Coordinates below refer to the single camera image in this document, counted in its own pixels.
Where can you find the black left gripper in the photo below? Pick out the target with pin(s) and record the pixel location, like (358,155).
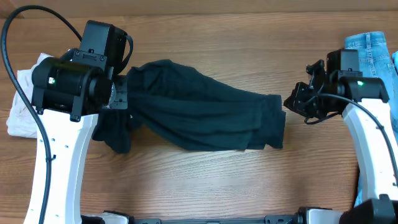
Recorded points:
(122,102)

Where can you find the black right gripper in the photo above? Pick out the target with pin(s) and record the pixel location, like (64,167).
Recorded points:
(298,100)

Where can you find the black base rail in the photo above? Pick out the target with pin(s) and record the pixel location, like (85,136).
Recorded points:
(217,221)

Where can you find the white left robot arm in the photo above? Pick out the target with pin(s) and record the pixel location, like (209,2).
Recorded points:
(67,97)

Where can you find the black t-shirt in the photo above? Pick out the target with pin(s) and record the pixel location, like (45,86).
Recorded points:
(192,111)

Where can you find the light blue cloth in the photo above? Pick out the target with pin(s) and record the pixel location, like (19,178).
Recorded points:
(395,60)

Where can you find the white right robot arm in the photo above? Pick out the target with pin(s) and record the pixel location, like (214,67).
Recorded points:
(382,210)

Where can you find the blue denim jeans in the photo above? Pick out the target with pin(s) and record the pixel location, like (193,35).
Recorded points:
(376,62)

